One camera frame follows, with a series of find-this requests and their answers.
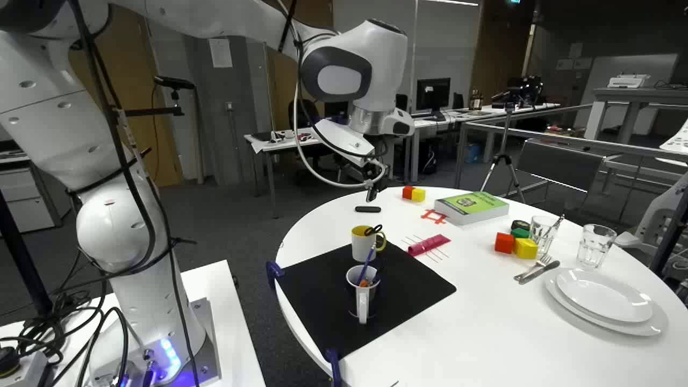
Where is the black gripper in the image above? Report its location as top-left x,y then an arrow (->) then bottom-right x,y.
355,151 -> 390,204

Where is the white robot base platform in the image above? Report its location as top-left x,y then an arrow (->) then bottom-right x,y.
0,258 -> 266,387

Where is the tall white cup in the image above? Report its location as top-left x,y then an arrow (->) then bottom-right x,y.
344,262 -> 382,327

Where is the white mug yellow inside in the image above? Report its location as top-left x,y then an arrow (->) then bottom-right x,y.
349,224 -> 390,263

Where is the blue pen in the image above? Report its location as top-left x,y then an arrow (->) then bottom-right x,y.
356,247 -> 379,288

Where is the red plastic rack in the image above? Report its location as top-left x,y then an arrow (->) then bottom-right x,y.
407,232 -> 454,258

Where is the green book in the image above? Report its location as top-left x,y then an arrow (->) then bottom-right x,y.
432,189 -> 512,228

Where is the black rectangular mat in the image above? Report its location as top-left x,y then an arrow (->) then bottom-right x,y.
276,240 -> 457,361

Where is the white cluttered desk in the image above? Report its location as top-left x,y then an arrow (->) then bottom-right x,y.
243,127 -> 341,205

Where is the black computer monitor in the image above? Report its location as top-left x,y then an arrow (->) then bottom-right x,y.
414,74 -> 454,115

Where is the blue table clamp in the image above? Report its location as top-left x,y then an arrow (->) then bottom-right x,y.
264,260 -> 285,290
322,346 -> 349,387

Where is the long white desk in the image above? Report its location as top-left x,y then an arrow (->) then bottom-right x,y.
408,101 -> 565,184

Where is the red cube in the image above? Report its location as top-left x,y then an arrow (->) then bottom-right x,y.
493,230 -> 518,256

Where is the grey cabinet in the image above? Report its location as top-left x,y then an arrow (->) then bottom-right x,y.
188,33 -> 272,189

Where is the yellow cube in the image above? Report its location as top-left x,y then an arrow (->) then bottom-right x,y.
514,235 -> 540,260

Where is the silver fork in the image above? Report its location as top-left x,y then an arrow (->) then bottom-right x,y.
512,256 -> 552,281

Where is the clear glass with utensil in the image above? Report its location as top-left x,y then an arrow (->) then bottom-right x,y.
529,213 -> 567,258

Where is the silver knife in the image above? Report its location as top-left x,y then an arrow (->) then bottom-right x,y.
515,258 -> 564,286

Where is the grey office chair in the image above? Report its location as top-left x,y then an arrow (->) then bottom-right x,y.
510,136 -> 607,210

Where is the clear drinking glass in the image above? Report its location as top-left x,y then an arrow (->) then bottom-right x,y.
575,222 -> 619,271

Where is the small white plate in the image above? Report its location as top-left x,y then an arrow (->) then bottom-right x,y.
555,267 -> 656,325

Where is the large white plate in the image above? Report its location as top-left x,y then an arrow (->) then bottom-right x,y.
541,273 -> 670,340

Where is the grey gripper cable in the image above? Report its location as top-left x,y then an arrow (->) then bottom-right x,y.
291,40 -> 390,190

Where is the black camera tripod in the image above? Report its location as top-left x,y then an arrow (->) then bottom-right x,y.
477,87 -> 530,204

